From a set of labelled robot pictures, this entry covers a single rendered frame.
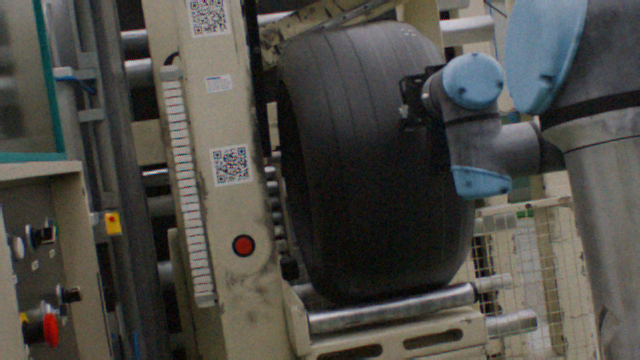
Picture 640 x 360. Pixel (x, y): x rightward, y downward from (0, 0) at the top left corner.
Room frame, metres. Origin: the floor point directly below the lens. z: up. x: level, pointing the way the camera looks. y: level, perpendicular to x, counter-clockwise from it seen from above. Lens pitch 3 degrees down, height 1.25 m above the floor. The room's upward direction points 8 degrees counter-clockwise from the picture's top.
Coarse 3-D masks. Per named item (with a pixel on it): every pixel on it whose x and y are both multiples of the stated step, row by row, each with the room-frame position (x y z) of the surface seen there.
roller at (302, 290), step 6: (294, 288) 1.75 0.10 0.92; (300, 288) 1.75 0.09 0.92; (306, 288) 1.75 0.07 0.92; (312, 288) 1.75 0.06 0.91; (300, 294) 1.74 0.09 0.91; (306, 294) 1.74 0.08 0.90; (312, 294) 1.74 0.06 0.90; (318, 294) 1.75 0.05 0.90; (300, 300) 1.74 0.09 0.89; (306, 300) 1.75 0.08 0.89; (312, 300) 1.75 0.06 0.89; (318, 300) 1.75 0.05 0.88; (324, 300) 1.76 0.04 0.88
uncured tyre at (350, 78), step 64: (320, 64) 1.44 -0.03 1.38; (384, 64) 1.43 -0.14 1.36; (320, 128) 1.38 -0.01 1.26; (384, 128) 1.37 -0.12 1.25; (320, 192) 1.38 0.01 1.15; (384, 192) 1.36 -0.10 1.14; (448, 192) 1.38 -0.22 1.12; (320, 256) 1.45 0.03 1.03; (384, 256) 1.41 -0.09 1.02; (448, 256) 1.44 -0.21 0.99
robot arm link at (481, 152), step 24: (456, 120) 1.04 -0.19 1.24; (480, 120) 1.03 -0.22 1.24; (456, 144) 1.04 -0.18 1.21; (480, 144) 1.03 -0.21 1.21; (504, 144) 1.03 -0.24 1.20; (528, 144) 1.03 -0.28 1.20; (456, 168) 1.05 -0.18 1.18; (480, 168) 1.03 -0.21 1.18; (504, 168) 1.03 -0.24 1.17; (528, 168) 1.04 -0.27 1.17; (480, 192) 1.03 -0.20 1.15; (504, 192) 1.04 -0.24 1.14
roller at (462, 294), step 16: (432, 288) 1.52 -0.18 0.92; (448, 288) 1.52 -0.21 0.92; (464, 288) 1.51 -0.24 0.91; (352, 304) 1.49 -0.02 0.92; (368, 304) 1.49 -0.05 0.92; (384, 304) 1.49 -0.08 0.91; (400, 304) 1.49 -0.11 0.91; (416, 304) 1.49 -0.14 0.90; (432, 304) 1.50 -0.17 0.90; (448, 304) 1.51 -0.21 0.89; (464, 304) 1.52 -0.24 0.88; (320, 320) 1.46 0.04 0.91; (336, 320) 1.47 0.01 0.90; (352, 320) 1.47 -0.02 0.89; (368, 320) 1.48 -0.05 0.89
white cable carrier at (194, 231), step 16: (176, 80) 1.56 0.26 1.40; (176, 96) 1.53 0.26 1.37; (176, 112) 1.52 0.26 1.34; (176, 128) 1.52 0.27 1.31; (176, 144) 1.52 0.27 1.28; (176, 160) 1.52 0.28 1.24; (192, 176) 1.52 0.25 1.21; (192, 192) 1.52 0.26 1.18; (192, 208) 1.52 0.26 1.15; (192, 224) 1.52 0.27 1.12; (192, 240) 1.52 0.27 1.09; (192, 256) 1.52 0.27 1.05; (192, 272) 1.52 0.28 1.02; (208, 272) 1.52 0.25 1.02; (208, 288) 1.52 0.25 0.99; (208, 304) 1.52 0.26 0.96
